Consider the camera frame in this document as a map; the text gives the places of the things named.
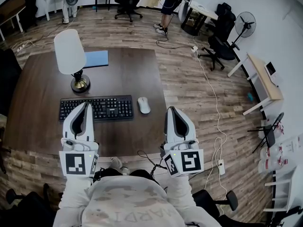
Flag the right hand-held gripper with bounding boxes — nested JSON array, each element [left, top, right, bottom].
[[160, 106, 205, 178]]

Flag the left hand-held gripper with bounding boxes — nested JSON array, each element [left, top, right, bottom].
[[59, 102, 100, 178]]

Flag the black keyboard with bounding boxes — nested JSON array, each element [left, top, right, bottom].
[[58, 95, 134, 122]]

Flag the white mouse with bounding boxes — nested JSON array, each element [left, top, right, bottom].
[[137, 96, 152, 114]]

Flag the person's left forearm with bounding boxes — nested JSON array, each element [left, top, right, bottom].
[[52, 175, 96, 227]]

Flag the person's right forearm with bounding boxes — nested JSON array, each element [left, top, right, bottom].
[[165, 173, 222, 227]]

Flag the person's white shoe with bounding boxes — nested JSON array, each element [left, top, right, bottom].
[[110, 157, 124, 170]]

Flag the blue folder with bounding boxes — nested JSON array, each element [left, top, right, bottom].
[[83, 50, 109, 69]]

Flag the white shade table lamp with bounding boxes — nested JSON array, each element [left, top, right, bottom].
[[53, 28, 91, 94]]

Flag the black armrest office chair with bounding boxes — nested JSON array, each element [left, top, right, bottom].
[[191, 189, 268, 227]]

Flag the black padded chair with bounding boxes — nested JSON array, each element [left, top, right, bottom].
[[0, 48, 23, 118]]

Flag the black folding chair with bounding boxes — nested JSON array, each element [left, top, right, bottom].
[[247, 112, 285, 154]]

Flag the person's white shirt torso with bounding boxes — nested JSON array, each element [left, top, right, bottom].
[[80, 175, 187, 227]]

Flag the clear water bottle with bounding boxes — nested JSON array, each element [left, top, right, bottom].
[[259, 145, 283, 161], [257, 158, 290, 174]]

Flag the black high-back office chair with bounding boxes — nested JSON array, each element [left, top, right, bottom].
[[197, 2, 238, 71]]

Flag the light wooden side desk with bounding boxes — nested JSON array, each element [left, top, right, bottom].
[[227, 52, 285, 116]]

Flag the black wheeled chair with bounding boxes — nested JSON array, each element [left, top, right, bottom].
[[0, 183, 64, 227]]

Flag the white box device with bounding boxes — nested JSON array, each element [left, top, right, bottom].
[[264, 61, 284, 87]]

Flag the white desk black base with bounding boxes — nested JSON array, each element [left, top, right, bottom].
[[180, 0, 219, 36]]

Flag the white shelf unit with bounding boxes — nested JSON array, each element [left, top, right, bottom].
[[263, 136, 303, 213]]

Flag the black standing fan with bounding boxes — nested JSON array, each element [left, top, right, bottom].
[[230, 11, 257, 51]]

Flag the black fabric chair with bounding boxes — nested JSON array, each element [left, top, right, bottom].
[[18, 0, 39, 33]]

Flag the black swivel office chair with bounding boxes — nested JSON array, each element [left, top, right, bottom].
[[114, 0, 152, 23]]

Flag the wooden desk white legs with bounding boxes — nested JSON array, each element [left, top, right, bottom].
[[0, 5, 27, 42]]

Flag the long white cable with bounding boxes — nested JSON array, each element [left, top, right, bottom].
[[192, 35, 228, 216]]

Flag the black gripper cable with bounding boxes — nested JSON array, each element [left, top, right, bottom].
[[137, 150, 169, 180]]

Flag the black floor cable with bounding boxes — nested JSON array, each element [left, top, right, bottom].
[[155, 12, 194, 50]]

